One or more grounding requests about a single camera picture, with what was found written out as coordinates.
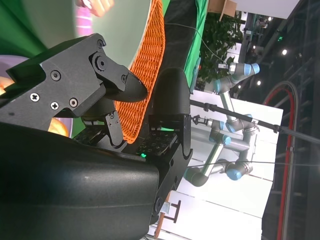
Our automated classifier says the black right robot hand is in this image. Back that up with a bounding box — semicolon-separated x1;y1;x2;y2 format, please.
0;33;194;240

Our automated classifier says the smooth orange bagel bread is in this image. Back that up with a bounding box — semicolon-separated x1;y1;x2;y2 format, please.
47;118;70;138

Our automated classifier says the grey blue-jointed robot arm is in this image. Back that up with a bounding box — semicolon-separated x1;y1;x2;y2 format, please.
213;62;261;121
183;113;260;188

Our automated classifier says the lavender plate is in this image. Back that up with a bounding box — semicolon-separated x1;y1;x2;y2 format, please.
0;55;74;138

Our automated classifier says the orange wicker basket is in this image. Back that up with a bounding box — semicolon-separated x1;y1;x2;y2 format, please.
114;0;166;145

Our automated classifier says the magenta layered cake slice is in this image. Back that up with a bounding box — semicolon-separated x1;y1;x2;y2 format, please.
75;6;94;39

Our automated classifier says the pink layered cake slice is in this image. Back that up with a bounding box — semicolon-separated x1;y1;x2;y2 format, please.
76;0;116;18

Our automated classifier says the black tripod pole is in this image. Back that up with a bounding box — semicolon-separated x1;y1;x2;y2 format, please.
189;99;320;146

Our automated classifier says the green tablecloth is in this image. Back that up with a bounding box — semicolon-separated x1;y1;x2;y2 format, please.
0;0;209;140

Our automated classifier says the black backdrop cloth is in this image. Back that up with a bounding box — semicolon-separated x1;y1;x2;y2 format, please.
159;0;200;76

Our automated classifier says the green leafy plant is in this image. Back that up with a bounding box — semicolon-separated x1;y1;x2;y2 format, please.
198;11;244;85

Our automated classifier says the brown cardboard box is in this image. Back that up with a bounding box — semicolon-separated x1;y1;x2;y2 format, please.
207;0;238;21

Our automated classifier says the white partition panel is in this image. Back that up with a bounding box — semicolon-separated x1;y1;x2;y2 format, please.
234;0;300;20

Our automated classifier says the red cable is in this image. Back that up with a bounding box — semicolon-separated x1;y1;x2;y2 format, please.
262;83;296;240

